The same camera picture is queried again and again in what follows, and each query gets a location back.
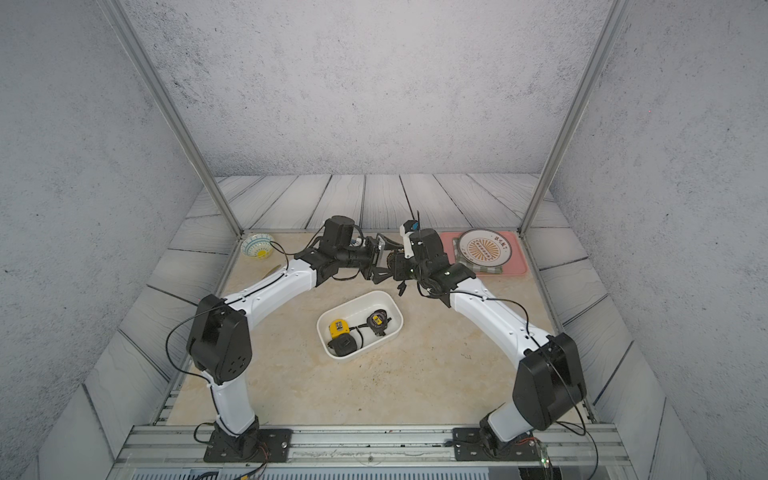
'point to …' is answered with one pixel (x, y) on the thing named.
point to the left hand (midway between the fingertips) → (405, 256)
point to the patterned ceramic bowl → (257, 245)
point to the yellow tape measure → (338, 327)
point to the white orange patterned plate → (485, 247)
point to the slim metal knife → (271, 271)
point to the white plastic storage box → (359, 324)
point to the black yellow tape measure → (378, 321)
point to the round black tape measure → (391, 261)
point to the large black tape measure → (343, 344)
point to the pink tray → (516, 264)
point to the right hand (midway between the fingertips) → (396, 258)
